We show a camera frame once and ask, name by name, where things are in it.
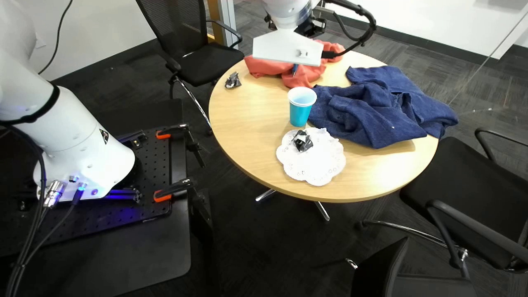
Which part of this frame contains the orange and black clamp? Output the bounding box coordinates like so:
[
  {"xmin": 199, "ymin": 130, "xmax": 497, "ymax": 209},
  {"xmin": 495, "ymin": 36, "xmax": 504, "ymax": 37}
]
[
  {"xmin": 156, "ymin": 123, "xmax": 206, "ymax": 168},
  {"xmin": 153, "ymin": 178, "xmax": 199, "ymax": 203}
]

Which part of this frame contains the black office chair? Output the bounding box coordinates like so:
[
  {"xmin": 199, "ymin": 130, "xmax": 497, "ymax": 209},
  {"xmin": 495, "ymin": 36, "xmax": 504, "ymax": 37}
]
[
  {"xmin": 135, "ymin": 0, "xmax": 245, "ymax": 137},
  {"xmin": 346, "ymin": 237, "xmax": 480, "ymax": 297},
  {"xmin": 358, "ymin": 127, "xmax": 528, "ymax": 274}
]

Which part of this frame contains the blue paper cup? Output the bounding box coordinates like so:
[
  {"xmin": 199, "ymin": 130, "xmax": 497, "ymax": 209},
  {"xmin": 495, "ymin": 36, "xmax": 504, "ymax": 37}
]
[{"xmin": 287, "ymin": 87, "xmax": 318, "ymax": 127}]

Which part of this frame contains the white paper doily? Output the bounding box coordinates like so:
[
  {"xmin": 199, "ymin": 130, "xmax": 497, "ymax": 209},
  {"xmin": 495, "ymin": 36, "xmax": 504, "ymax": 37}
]
[{"xmin": 276, "ymin": 127, "xmax": 347, "ymax": 187}]

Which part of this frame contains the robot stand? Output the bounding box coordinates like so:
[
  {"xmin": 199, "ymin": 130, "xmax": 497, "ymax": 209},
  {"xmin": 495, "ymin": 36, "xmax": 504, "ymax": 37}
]
[{"xmin": 0, "ymin": 98, "xmax": 216, "ymax": 297}]

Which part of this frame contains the wooden door frame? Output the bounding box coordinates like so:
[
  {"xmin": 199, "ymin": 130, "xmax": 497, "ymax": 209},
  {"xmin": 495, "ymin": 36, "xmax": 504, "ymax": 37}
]
[{"xmin": 207, "ymin": 0, "xmax": 238, "ymax": 47}]

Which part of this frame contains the blue towel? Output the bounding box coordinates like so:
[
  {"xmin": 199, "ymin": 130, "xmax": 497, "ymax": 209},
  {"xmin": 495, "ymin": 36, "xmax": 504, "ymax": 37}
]
[{"xmin": 308, "ymin": 66, "xmax": 459, "ymax": 149}]

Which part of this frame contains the orange cloth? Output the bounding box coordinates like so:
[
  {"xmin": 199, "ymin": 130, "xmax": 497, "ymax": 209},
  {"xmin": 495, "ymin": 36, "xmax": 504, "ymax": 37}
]
[{"xmin": 244, "ymin": 40, "xmax": 346, "ymax": 89}]

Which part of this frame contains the black cable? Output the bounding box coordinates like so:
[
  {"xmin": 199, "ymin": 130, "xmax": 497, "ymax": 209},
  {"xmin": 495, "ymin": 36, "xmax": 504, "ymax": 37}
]
[
  {"xmin": 38, "ymin": 0, "xmax": 74, "ymax": 75},
  {"xmin": 4, "ymin": 181, "xmax": 66, "ymax": 297},
  {"xmin": 10, "ymin": 182, "xmax": 88, "ymax": 297}
]

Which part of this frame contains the crumpled foil wrapper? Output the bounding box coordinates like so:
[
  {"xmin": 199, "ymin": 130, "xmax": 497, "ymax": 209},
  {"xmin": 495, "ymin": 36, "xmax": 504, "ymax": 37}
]
[
  {"xmin": 292, "ymin": 129, "xmax": 314, "ymax": 153},
  {"xmin": 224, "ymin": 71, "xmax": 242, "ymax": 90}
]

